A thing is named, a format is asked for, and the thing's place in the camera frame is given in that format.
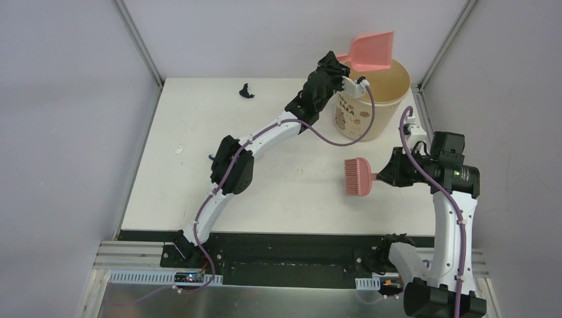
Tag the pink plastic hand brush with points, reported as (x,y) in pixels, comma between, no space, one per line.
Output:
(358,177)

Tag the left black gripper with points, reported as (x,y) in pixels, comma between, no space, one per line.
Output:
(333,66)

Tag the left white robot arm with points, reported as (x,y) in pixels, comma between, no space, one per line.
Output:
(233,164)

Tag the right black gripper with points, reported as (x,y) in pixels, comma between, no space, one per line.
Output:
(392,173)

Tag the left white cable duct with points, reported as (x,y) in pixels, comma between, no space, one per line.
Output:
(161,278)

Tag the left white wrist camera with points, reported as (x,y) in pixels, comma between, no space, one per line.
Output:
(355,88)

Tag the right white cable duct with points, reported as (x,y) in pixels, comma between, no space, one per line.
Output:
(372,283)

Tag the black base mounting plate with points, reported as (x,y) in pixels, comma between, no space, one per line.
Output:
(296,261)

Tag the small white paper scrap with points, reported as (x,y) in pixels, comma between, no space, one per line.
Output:
(179,149)

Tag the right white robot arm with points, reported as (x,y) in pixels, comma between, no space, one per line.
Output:
(447,287)

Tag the black paper scrap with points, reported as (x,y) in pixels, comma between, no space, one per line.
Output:
(244,92)

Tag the pink plastic dustpan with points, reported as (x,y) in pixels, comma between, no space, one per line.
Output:
(369,52)

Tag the white cable duct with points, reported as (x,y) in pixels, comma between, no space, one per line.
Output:
(372,283)
(161,278)

